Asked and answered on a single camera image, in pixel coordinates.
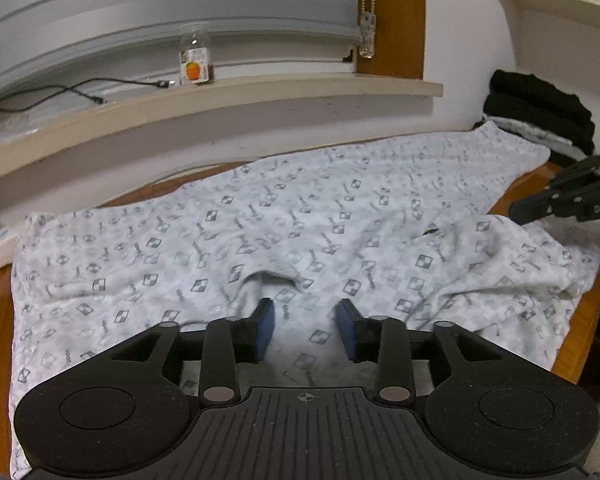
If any white shelf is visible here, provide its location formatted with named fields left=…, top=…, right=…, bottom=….
left=494, top=0, right=600, bottom=111

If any beige windowsill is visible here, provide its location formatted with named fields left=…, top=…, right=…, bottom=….
left=0, top=72, right=444, bottom=196

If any wooden window frame post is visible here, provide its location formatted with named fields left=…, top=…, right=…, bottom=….
left=355, top=0, right=427, bottom=81

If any white patterned garment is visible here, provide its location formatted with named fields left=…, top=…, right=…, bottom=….
left=472, top=115, right=583, bottom=162
left=9, top=121, right=600, bottom=476

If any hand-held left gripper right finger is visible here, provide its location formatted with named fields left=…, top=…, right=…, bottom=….
left=335, top=299, right=551, bottom=406

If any black folded garment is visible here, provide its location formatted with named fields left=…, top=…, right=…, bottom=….
left=482, top=94, right=597, bottom=157
left=488, top=69, right=590, bottom=113

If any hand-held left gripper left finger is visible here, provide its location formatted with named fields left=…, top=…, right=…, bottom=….
left=100, top=297, right=277, bottom=407

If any clear jar with orange label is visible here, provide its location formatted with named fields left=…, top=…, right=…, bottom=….
left=179, top=22, right=217, bottom=87

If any bead chain blind cord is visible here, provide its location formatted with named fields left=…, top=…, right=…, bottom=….
left=358, top=0, right=379, bottom=59

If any white patterned folded garment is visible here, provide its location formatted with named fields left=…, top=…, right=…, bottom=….
left=472, top=115, right=583, bottom=162

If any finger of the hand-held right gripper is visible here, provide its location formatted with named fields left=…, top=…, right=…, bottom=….
left=550, top=154, right=600, bottom=192
left=509, top=184, right=600, bottom=223

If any white power strip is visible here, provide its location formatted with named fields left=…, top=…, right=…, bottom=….
left=0, top=227, right=28, bottom=275

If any black cable with black plug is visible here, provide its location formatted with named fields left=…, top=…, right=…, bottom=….
left=0, top=84, right=108, bottom=110

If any cable with grey plug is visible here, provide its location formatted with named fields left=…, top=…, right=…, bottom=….
left=67, top=77, right=177, bottom=92

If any grey window blind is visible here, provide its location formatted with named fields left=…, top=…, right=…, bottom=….
left=0, top=0, right=362, bottom=107

